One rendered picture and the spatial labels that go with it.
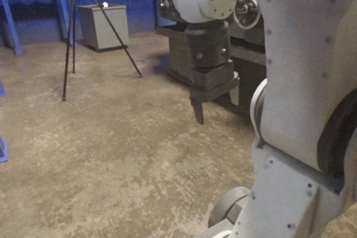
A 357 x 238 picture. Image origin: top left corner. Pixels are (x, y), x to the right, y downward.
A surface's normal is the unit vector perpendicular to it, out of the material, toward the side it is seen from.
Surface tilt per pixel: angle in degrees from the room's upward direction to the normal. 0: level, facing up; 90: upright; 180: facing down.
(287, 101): 86
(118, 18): 90
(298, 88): 99
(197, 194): 0
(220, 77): 90
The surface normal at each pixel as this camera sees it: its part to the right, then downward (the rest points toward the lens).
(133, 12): 0.51, 0.33
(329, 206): -0.84, 0.24
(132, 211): -0.03, -0.91
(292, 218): -0.74, -0.25
